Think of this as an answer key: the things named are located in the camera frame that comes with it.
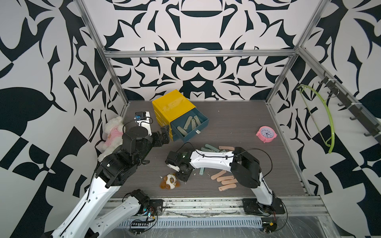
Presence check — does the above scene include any pink alarm clock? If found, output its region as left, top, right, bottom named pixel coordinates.
left=256, top=126, right=277, bottom=143

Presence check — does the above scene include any white plush dog pink shirt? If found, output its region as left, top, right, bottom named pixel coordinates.
left=98, top=116, right=124, bottom=163

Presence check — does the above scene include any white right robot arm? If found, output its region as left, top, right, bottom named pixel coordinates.
left=165, top=147, right=273, bottom=206

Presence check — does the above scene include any olive green fruit knife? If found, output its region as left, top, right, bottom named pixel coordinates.
left=193, top=116, right=201, bottom=127
left=177, top=126, right=188, bottom=137
left=183, top=116, right=192, bottom=130

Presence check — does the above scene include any green toy bow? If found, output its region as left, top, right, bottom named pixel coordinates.
left=297, top=84, right=336, bottom=154

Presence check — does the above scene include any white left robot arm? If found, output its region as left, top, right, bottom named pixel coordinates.
left=42, top=126, right=170, bottom=238

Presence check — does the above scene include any yellow drawer cabinet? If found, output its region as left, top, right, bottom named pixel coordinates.
left=152, top=90, right=196, bottom=141

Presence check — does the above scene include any brown white plush toy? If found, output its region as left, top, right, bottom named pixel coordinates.
left=160, top=174, right=180, bottom=190

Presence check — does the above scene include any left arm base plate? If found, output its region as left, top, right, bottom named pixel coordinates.
left=136, top=199, right=164, bottom=216

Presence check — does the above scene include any teal top drawer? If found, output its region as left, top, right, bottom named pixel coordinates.
left=170, top=108, right=209, bottom=142

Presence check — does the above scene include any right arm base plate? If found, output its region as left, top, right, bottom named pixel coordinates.
left=242, top=198, right=286, bottom=216

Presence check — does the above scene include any black wall hook rack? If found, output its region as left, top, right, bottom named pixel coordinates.
left=317, top=71, right=381, bottom=143

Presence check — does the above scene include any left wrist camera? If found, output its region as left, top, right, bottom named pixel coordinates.
left=135, top=111, right=153, bottom=136

